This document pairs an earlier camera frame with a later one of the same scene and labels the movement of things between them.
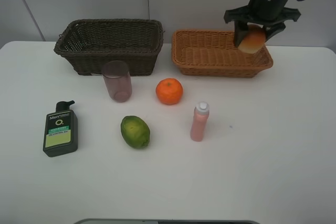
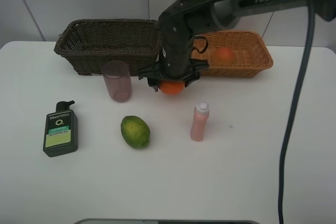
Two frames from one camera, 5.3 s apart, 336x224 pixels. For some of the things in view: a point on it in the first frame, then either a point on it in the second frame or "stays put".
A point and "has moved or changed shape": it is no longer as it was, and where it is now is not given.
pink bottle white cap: x=200 y=115 stays put
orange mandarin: x=169 y=91 has moved or changed shape
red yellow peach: x=254 y=40 → x=223 y=56
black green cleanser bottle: x=61 y=130 stays put
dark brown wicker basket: x=88 y=43 stays put
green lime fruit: x=135 y=131 stays put
